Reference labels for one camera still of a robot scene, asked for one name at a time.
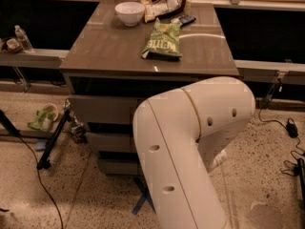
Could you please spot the grey drawer cabinet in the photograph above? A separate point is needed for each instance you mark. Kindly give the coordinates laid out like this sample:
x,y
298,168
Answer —
x,y
105,60

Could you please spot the green chip bag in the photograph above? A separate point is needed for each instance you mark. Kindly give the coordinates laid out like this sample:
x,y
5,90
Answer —
x,y
163,41

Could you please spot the clear water bottle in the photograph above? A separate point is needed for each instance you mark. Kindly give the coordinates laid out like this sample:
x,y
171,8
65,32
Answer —
x,y
23,39

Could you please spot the small items on shelf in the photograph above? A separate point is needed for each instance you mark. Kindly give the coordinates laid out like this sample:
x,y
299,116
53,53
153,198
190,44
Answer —
x,y
10,45

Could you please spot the grey drawer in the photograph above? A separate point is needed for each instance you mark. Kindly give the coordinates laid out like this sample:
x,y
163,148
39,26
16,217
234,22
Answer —
x,y
104,109
111,143

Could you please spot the white bowl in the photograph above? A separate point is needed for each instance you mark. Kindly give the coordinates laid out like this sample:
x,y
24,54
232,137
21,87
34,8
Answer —
x,y
129,13

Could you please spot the brown white snack bag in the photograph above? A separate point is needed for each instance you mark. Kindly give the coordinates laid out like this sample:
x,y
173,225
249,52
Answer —
x,y
161,8

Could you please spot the blue tape cross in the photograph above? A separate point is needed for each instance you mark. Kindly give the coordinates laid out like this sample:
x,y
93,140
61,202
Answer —
x,y
145,196

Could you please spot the dark blue snack packet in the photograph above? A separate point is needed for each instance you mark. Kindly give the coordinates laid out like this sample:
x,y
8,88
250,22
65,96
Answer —
x,y
184,20

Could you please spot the black tripod leg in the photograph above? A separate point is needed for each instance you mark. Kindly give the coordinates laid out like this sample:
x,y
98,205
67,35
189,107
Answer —
x,y
44,162

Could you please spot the green white crumpled bag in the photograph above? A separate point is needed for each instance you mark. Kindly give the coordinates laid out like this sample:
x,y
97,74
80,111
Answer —
x,y
45,118

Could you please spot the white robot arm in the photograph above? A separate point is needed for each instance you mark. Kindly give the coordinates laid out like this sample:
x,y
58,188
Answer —
x,y
179,136

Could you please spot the grey top drawer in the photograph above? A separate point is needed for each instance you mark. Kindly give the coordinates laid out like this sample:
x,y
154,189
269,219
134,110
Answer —
x,y
104,109

